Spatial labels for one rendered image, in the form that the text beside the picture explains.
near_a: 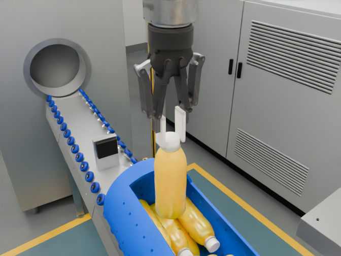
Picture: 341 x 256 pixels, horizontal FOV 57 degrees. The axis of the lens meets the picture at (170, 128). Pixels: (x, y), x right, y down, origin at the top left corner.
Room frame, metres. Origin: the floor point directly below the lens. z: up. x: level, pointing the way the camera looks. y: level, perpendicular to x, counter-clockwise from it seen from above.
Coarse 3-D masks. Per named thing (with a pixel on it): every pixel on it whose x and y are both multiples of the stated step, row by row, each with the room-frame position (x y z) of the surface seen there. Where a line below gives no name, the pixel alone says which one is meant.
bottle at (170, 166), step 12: (180, 144) 0.53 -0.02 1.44; (156, 156) 0.52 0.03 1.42; (168, 156) 0.50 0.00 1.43; (180, 156) 0.51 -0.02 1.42; (156, 168) 0.50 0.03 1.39; (168, 168) 0.49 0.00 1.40; (180, 168) 0.50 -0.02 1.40; (156, 180) 0.51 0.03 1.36; (168, 180) 0.49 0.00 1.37; (180, 180) 0.50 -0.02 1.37; (156, 192) 0.51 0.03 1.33; (168, 192) 0.49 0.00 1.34; (180, 192) 0.50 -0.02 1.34; (156, 204) 0.51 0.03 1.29; (168, 204) 0.49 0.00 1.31; (180, 204) 0.50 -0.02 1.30; (168, 216) 0.49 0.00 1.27
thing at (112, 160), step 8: (104, 136) 1.10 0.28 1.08; (112, 136) 1.10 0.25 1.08; (96, 144) 1.05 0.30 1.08; (104, 144) 1.06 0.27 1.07; (112, 144) 1.08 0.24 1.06; (96, 152) 1.06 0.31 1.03; (104, 152) 1.06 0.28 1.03; (112, 152) 1.08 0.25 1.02; (96, 160) 1.06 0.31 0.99; (104, 160) 1.08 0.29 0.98; (112, 160) 1.09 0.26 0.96; (104, 168) 1.07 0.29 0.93
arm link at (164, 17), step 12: (144, 0) 0.50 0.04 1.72; (156, 0) 0.48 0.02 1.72; (180, 0) 0.48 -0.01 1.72; (192, 0) 0.49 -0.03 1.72; (144, 12) 0.51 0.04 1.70; (156, 12) 0.48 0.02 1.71; (168, 12) 0.48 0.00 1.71; (180, 12) 0.48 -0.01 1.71; (192, 12) 0.49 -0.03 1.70; (156, 24) 0.50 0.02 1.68; (168, 24) 0.48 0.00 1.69; (180, 24) 0.48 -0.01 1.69
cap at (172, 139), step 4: (168, 132) 0.54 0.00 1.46; (172, 132) 0.54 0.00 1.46; (168, 136) 0.53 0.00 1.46; (172, 136) 0.53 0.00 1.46; (176, 136) 0.53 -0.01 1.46; (168, 140) 0.51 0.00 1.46; (172, 140) 0.51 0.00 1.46; (176, 140) 0.51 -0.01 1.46; (168, 144) 0.51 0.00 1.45; (172, 144) 0.51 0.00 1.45; (176, 144) 0.51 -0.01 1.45; (168, 148) 0.51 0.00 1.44; (172, 148) 0.51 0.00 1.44
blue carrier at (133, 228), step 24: (144, 168) 0.70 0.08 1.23; (120, 192) 0.65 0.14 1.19; (144, 192) 0.73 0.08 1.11; (192, 192) 0.75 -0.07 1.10; (120, 216) 0.59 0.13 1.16; (144, 216) 0.55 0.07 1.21; (216, 216) 0.64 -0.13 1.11; (120, 240) 0.55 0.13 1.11; (144, 240) 0.49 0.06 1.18; (240, 240) 0.54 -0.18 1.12
